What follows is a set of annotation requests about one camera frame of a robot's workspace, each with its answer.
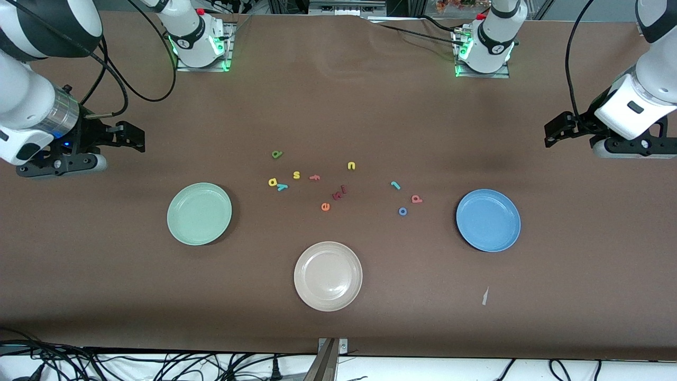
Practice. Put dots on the silver background metal plate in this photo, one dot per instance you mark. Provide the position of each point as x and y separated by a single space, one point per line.
344 8

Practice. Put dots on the brown slanted mount bar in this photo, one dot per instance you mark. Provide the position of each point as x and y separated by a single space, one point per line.
323 365

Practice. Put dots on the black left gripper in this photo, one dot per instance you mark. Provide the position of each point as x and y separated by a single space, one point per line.
586 123

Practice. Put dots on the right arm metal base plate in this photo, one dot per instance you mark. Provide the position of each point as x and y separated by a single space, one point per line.
201 69

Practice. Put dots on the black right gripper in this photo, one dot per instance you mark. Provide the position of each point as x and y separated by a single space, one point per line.
89 134

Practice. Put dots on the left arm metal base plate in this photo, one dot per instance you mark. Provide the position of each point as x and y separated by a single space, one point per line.
481 75

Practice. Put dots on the black power plug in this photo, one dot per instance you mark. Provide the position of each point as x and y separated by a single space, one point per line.
275 370

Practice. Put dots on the white paper scrap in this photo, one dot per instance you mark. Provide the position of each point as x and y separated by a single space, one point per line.
484 298

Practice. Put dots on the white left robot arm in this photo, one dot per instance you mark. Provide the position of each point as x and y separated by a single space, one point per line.
494 42

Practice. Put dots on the red foam letter p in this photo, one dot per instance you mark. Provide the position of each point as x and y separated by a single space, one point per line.
419 200

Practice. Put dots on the orange dried flowers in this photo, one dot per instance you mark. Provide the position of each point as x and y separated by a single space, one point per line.
449 5

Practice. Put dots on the blue plate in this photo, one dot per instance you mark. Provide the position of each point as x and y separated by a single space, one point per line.
489 220

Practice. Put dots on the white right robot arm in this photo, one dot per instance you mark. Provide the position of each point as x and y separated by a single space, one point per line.
31 100

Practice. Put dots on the brown table cover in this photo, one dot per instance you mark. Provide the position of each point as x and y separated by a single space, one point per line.
338 106

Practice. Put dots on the beige plate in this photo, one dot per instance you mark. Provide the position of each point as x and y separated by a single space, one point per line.
328 276

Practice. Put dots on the silver metal clamp plate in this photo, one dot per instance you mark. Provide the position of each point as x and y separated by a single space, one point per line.
344 346

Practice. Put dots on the light green plate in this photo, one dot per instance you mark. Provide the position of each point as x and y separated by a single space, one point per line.
199 214

